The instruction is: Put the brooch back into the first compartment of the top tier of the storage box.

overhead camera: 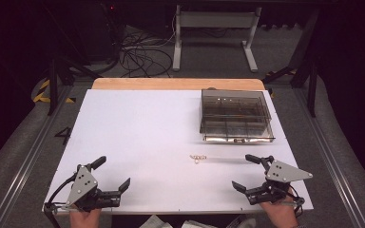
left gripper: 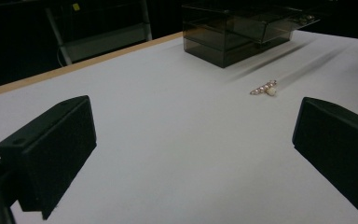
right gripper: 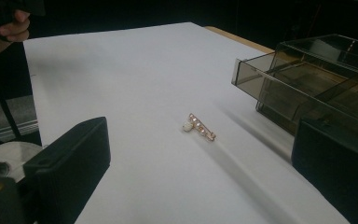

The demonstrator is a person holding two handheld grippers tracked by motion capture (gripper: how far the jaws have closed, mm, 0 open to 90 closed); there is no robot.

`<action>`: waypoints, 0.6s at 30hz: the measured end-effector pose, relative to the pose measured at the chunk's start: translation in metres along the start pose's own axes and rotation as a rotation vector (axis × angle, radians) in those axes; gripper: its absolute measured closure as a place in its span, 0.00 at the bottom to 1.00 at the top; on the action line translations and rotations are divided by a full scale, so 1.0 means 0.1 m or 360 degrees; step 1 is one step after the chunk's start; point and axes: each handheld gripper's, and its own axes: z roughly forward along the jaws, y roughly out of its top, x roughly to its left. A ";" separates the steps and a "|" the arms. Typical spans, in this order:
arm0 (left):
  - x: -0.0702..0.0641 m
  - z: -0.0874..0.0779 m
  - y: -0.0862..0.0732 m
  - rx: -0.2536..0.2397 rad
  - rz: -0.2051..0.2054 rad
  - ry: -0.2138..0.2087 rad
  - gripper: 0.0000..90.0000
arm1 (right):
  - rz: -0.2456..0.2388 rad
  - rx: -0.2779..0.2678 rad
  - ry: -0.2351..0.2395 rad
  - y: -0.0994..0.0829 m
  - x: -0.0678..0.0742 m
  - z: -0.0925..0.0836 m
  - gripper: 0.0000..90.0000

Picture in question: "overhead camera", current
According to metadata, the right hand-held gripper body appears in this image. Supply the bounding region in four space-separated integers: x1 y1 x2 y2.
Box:
246 155 314 206

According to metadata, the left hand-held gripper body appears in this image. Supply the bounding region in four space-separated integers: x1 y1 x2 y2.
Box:
65 164 122 213

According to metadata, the transparent smoky drawer box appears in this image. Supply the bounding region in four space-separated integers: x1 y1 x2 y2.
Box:
199 88 276 143

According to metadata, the small gold chain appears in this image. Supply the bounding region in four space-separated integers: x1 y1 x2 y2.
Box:
189 154 208 165

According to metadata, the person's left hand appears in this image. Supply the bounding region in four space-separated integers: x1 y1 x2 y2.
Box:
69 207 103 228

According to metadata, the person's right hand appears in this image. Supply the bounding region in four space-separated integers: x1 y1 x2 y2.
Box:
259 192 300 228

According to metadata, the white table cover board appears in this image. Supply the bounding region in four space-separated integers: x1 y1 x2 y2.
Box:
42 88 315 217

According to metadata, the white paper sheet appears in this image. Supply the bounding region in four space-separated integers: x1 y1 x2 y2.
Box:
181 219 218 228
138 214 174 228

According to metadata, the yellow black hazard tape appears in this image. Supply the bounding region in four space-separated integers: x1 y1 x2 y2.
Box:
31 78 77 105

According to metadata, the black metal stand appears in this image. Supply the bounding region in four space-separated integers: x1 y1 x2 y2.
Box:
42 6 104 117
262 9 322 119

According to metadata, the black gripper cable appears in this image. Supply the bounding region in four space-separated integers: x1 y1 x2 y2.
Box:
43 175 78 228
285 186 306 219

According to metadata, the aluminium floor rail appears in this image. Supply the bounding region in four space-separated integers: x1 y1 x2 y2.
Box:
0 85 76 228
293 86 365 228

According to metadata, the tangle of black floor cables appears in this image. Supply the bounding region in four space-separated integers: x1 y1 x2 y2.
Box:
118 27 175 79

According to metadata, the white metal desk frame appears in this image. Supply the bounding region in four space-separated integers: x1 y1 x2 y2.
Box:
171 4 263 73

